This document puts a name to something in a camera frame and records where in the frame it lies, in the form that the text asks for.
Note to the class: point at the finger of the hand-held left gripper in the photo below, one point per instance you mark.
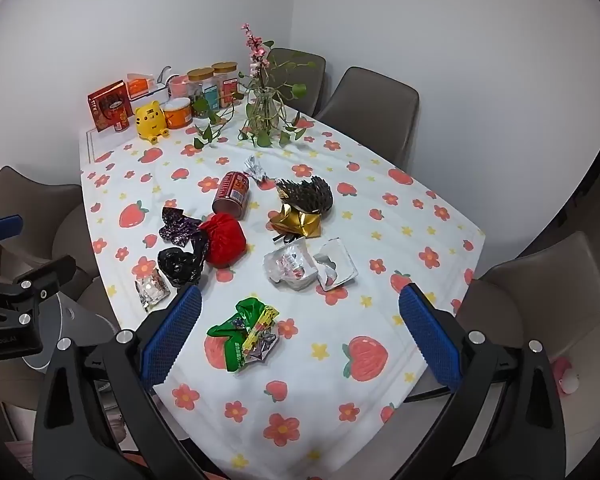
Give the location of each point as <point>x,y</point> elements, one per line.
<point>40,280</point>
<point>0,229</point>

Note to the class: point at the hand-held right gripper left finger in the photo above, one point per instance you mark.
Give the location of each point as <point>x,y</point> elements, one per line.
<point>172,332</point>

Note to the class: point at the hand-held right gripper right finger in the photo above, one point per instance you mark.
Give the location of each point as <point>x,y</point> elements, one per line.
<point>430,340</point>

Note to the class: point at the torn white foil pouch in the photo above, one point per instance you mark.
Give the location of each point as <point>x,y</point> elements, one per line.
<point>337,262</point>

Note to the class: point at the clear plastic strawberry packet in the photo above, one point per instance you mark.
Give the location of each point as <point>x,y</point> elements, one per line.
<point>290,265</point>

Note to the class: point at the grey-brown dining chair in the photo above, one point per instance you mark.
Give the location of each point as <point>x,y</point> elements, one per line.
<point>375,110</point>
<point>545,300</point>
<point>300,77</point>
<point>25,205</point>

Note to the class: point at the small silver wrapper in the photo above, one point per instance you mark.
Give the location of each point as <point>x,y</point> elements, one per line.
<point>151,289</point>

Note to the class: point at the green snack packet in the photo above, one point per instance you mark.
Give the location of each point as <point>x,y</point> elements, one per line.
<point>242,332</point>

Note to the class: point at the black plastic bag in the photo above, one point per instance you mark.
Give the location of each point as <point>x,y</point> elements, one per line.
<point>177,262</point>

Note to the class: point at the purple crumpled wrapper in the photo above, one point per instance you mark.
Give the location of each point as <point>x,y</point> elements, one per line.
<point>177,227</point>

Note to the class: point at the red plastic bag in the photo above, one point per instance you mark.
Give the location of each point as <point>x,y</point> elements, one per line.
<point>225,240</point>

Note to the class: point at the pink plush toy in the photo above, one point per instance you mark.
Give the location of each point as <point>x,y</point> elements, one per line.
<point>566,377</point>

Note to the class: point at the red drink can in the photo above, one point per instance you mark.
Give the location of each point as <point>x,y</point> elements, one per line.
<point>230,194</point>

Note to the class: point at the red gift box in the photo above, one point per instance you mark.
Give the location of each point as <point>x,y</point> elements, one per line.
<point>105,107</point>

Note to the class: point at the crumpled gold foil paper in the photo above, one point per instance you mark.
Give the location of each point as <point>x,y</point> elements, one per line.
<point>300,222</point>

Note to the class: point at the crumpled silver foil wrapper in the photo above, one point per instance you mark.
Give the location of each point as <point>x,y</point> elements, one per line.
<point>255,169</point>

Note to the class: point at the yellow tiger toy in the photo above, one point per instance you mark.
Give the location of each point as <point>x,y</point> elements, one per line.
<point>150,120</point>

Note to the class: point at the black spiky paper ornament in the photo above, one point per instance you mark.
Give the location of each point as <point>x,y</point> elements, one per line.
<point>307,195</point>

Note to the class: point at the orange box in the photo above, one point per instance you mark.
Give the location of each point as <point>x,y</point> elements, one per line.
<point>141,87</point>

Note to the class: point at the glass vase with plant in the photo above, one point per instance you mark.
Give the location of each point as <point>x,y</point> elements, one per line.
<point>207,132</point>

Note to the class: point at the orange round tub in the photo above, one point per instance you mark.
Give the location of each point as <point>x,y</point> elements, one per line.
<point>178,115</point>

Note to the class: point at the pink container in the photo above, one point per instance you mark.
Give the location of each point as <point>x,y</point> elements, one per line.
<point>178,86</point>

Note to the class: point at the pink blossom sprig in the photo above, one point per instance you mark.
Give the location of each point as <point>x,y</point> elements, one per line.
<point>254,47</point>

